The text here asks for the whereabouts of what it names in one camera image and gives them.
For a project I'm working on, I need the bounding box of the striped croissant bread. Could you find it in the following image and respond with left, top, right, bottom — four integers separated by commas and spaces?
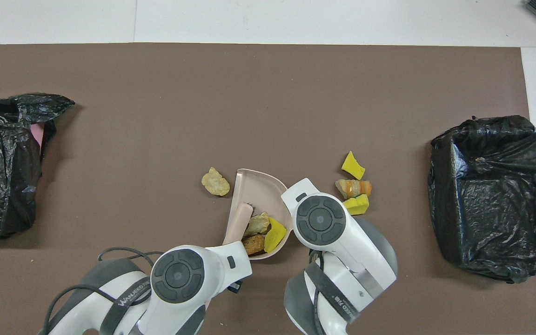
335, 179, 373, 200

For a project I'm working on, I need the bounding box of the pale dumpling piece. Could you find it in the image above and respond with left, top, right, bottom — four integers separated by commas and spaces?
243, 212, 271, 238
201, 167, 231, 197

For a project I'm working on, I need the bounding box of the beige plastic dustpan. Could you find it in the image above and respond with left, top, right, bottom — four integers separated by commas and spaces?
223, 168, 293, 260

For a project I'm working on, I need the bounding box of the notched yellow sponge piece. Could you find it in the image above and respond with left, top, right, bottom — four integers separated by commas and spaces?
263, 217, 288, 254

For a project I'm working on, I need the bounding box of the brown table mat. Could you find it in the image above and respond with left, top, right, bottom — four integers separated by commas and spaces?
0, 43, 536, 335

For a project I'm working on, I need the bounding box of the yellow green sponge block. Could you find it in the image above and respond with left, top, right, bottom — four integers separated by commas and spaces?
342, 194, 370, 216

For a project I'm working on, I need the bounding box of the black bag lined bin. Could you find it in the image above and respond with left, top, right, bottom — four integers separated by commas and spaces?
428, 115, 536, 283

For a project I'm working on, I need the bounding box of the yellow sponge wedge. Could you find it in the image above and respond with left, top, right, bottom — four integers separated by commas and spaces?
341, 150, 366, 181

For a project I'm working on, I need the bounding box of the beige hand brush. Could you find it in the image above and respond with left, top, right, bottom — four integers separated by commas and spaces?
224, 203, 254, 245

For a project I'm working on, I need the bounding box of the pink plastic bin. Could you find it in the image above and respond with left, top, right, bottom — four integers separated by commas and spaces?
30, 122, 45, 149

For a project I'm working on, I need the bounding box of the brown fried bread roll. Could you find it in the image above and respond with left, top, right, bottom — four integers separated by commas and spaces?
242, 234, 266, 256

